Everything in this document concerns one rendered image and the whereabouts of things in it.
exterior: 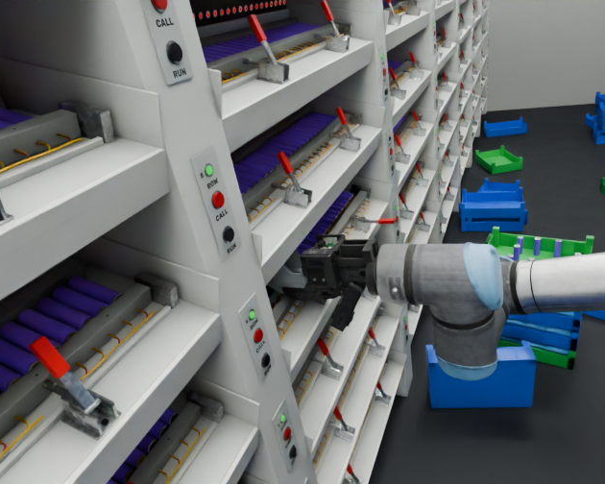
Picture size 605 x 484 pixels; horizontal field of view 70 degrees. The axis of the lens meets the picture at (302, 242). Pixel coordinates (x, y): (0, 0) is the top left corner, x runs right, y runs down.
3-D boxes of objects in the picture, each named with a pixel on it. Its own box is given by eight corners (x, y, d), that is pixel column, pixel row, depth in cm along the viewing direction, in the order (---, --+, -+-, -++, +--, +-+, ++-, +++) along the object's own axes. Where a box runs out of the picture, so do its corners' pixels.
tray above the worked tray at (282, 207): (378, 146, 105) (389, 87, 97) (259, 293, 59) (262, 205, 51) (302, 128, 111) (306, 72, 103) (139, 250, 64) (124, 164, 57)
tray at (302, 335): (385, 216, 114) (393, 184, 109) (287, 393, 68) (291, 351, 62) (315, 197, 120) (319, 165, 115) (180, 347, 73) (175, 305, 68)
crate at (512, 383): (531, 407, 134) (523, 387, 141) (536, 359, 124) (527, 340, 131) (431, 408, 140) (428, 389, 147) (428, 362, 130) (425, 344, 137)
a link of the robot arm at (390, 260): (420, 280, 71) (407, 318, 63) (390, 279, 73) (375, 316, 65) (413, 232, 67) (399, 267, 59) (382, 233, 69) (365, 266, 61)
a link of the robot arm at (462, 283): (501, 328, 58) (498, 265, 54) (408, 321, 64) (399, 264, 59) (504, 287, 65) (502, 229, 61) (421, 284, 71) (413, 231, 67)
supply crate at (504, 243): (591, 256, 142) (593, 235, 138) (585, 291, 128) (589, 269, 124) (493, 245, 158) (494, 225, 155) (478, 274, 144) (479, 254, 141)
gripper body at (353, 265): (313, 233, 74) (381, 232, 68) (324, 276, 77) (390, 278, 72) (294, 257, 68) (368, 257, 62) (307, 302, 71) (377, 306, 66)
